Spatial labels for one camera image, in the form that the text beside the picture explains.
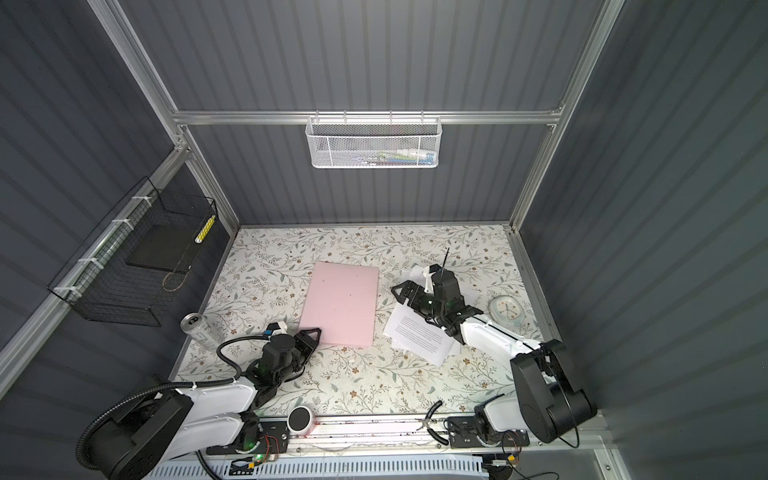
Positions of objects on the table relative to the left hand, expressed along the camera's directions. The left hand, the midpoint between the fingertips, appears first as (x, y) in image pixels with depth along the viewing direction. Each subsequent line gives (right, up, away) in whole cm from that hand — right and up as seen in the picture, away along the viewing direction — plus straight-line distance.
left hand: (321, 334), depth 88 cm
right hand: (+24, +11, -2) cm, 27 cm away
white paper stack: (+30, +17, +18) cm, 38 cm away
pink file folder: (+5, +8, +8) cm, 13 cm away
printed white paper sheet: (+31, -2, +3) cm, 31 cm away
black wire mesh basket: (-43, +21, -16) cm, 51 cm away
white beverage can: (-30, +4, -9) cm, 32 cm away
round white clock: (+58, +6, +6) cm, 58 cm away
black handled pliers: (+30, -20, -12) cm, 38 cm away
